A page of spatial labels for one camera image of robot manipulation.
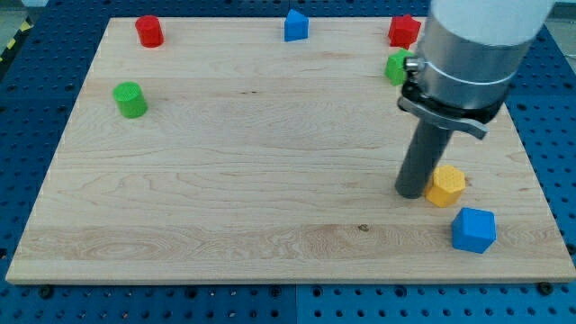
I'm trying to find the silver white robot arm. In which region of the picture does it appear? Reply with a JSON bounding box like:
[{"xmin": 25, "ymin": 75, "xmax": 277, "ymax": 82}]
[{"xmin": 398, "ymin": 0, "xmax": 554, "ymax": 140}]

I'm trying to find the light wooden board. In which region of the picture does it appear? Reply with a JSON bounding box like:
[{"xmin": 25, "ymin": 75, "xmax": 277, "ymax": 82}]
[{"xmin": 6, "ymin": 18, "xmax": 575, "ymax": 285}]

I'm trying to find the blue pentagon block top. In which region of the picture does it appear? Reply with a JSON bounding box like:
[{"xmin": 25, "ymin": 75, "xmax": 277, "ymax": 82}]
[{"xmin": 283, "ymin": 9, "xmax": 310, "ymax": 42}]

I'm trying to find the green cube block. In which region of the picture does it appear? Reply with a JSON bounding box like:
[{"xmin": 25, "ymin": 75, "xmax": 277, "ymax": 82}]
[{"xmin": 384, "ymin": 48, "xmax": 414, "ymax": 86}]

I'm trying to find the dark grey pointer rod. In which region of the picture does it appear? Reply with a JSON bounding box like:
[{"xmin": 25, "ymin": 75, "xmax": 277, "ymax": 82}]
[{"xmin": 395, "ymin": 121, "xmax": 453, "ymax": 199}]

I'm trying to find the yellow hexagon block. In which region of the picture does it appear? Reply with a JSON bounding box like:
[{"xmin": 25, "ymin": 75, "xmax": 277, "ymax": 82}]
[{"xmin": 424, "ymin": 165, "xmax": 466, "ymax": 208}]

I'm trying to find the green cylinder block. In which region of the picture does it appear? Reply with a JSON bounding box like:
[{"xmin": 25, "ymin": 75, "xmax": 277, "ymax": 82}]
[{"xmin": 112, "ymin": 81, "xmax": 148, "ymax": 119}]

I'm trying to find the red star block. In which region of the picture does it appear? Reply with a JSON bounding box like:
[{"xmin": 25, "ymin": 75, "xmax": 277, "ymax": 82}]
[{"xmin": 388, "ymin": 14, "xmax": 422, "ymax": 50}]

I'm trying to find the red cylinder block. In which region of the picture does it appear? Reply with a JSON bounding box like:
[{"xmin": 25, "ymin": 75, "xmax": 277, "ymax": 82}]
[{"xmin": 135, "ymin": 15, "xmax": 164, "ymax": 48}]

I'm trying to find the blue cube block bottom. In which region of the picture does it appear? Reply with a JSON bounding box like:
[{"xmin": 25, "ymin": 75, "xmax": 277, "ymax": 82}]
[{"xmin": 451, "ymin": 207, "xmax": 497, "ymax": 254}]

